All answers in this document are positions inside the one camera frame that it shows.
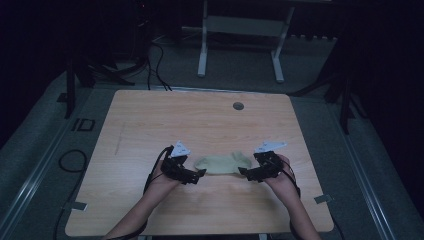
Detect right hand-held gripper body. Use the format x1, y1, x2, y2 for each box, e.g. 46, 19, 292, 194
253, 140, 288, 179

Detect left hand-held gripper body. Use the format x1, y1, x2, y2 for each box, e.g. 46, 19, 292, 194
160, 140, 192, 183

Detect pale green sock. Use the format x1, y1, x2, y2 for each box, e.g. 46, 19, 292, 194
231, 150, 249, 162
194, 153, 253, 176

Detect person's left hand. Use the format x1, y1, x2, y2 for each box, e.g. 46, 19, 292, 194
145, 159, 183, 198

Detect person's right hand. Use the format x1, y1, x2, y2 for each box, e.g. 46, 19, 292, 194
264, 154, 302, 202

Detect grey tape strip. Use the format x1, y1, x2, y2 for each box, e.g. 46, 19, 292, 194
69, 201, 89, 212
313, 194, 334, 205

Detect black metal stand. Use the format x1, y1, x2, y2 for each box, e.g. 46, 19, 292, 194
289, 36, 368, 135
56, 49, 134, 120

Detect black floor tape marks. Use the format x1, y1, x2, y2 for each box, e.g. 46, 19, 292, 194
71, 118, 96, 132

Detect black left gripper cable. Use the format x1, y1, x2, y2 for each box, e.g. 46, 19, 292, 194
106, 145, 176, 240

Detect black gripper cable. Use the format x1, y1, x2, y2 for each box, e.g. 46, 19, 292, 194
281, 156, 303, 240
106, 145, 176, 240

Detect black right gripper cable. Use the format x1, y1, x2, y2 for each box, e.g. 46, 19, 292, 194
281, 156, 303, 240

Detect black floor cables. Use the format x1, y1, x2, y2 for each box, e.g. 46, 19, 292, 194
146, 39, 174, 92

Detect metal floor rail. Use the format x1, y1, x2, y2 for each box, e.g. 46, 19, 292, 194
328, 103, 398, 240
0, 89, 101, 238

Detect black looped floor cable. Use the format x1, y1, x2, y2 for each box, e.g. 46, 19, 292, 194
58, 149, 89, 174

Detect white metal desk frame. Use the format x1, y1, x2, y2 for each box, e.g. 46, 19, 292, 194
197, 0, 296, 84

